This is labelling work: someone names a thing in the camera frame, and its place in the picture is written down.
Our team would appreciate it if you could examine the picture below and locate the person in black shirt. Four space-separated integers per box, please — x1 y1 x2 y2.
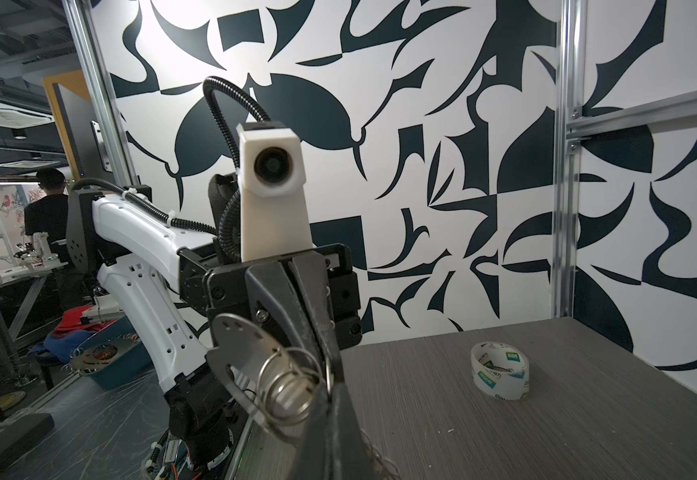
24 168 84 311

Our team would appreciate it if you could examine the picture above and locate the black corrugated cable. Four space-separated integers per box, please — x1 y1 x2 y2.
201 75 272 263

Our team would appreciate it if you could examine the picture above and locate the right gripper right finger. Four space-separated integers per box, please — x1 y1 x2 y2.
332 382 378 480

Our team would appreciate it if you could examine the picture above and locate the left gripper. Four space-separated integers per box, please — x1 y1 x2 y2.
178 243 362 384

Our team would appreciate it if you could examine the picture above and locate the clear tape roll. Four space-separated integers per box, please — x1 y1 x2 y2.
470 342 530 401

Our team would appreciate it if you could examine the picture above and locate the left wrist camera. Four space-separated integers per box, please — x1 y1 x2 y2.
236 121 312 262

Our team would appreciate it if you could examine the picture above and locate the metal keyring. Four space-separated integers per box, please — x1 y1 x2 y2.
258 347 326 427

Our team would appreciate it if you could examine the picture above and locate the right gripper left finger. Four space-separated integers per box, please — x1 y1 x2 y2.
288 384 338 480

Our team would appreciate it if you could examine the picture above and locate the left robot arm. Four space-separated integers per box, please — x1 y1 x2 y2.
66 179 374 479

